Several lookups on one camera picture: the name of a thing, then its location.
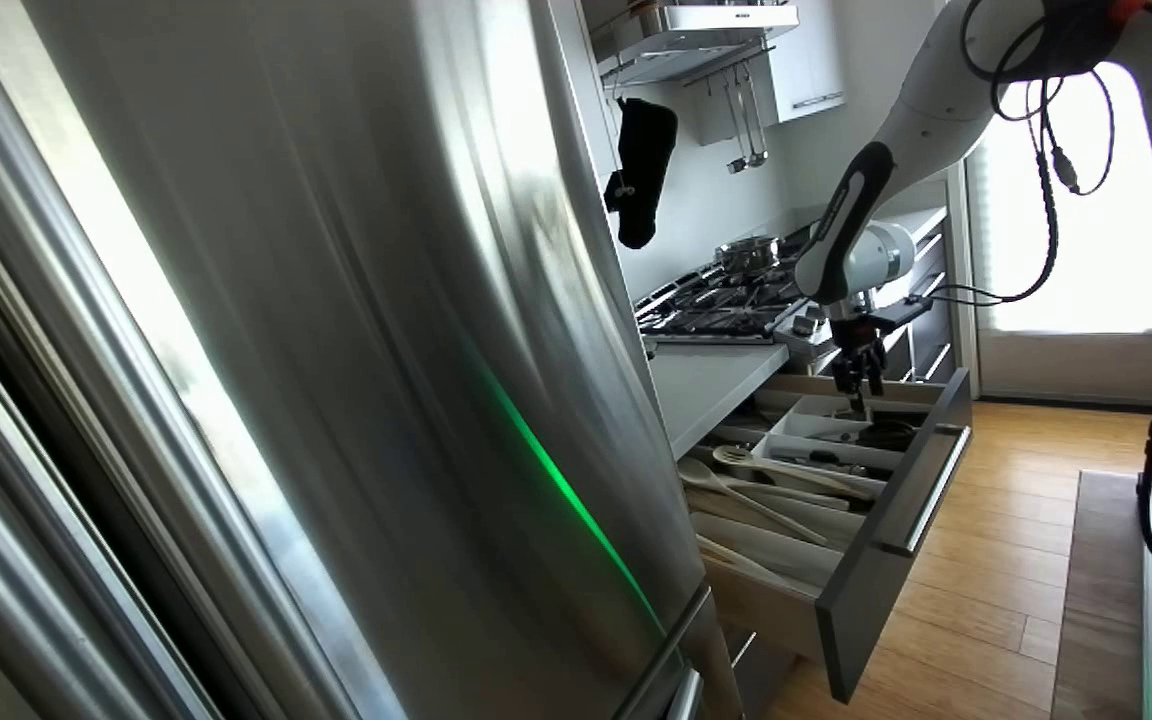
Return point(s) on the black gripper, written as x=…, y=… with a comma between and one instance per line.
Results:
x=857, y=335

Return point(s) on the grey front wooden drawer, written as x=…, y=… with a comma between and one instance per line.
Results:
x=870, y=584

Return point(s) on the wooden spatula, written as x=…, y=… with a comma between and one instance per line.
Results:
x=748, y=504

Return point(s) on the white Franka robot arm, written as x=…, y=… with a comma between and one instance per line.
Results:
x=930, y=121

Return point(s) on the steel range hood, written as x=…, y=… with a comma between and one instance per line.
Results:
x=680, y=35

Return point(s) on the black oven mitt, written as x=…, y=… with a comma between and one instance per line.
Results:
x=638, y=175

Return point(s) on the stainless steel fridge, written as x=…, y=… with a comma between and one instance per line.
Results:
x=271, y=335

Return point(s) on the white cutlery tray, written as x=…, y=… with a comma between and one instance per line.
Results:
x=801, y=427

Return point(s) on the wooden spoon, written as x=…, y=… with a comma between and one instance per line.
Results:
x=789, y=468

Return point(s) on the grey lower kitchen cabinets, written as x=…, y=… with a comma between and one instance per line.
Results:
x=930, y=335

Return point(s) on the hanging metal ladle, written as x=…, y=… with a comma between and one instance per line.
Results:
x=757, y=158
x=737, y=160

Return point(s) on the gas stove top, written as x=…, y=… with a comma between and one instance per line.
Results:
x=720, y=307

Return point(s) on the white wall cabinet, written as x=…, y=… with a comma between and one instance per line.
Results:
x=809, y=60

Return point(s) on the bright glass balcony door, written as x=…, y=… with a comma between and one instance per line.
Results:
x=1083, y=266

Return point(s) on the steel cooking pot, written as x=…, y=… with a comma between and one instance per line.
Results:
x=748, y=254

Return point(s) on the wooden stand board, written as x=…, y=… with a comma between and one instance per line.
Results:
x=1098, y=603

